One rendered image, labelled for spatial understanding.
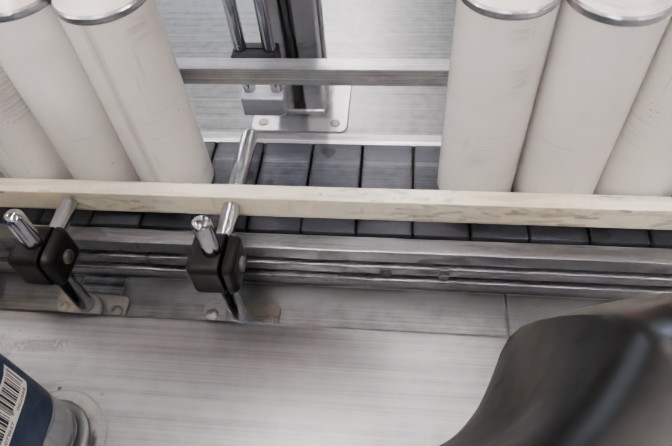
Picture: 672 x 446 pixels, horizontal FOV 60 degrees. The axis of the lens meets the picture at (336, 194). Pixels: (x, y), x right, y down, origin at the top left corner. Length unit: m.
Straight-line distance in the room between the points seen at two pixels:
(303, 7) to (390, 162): 0.14
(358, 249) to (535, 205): 0.12
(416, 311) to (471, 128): 0.14
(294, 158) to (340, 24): 0.25
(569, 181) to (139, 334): 0.28
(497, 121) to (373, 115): 0.22
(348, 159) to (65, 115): 0.19
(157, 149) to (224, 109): 0.19
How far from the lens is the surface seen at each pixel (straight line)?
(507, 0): 0.30
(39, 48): 0.37
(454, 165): 0.38
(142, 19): 0.34
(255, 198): 0.38
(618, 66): 0.33
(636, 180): 0.41
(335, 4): 0.69
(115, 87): 0.36
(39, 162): 0.46
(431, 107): 0.55
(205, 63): 0.41
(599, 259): 0.41
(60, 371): 0.40
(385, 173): 0.43
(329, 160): 0.44
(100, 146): 0.42
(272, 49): 0.45
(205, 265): 0.35
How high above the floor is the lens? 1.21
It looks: 51 degrees down
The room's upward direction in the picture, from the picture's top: 6 degrees counter-clockwise
